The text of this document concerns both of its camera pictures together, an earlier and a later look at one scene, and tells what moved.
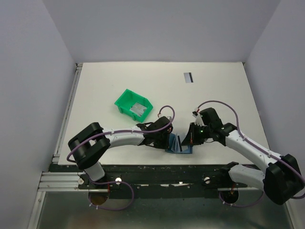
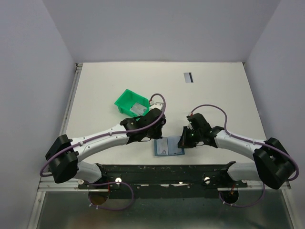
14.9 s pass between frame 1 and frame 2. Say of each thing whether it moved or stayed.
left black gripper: moved
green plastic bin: stayed
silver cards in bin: stayed
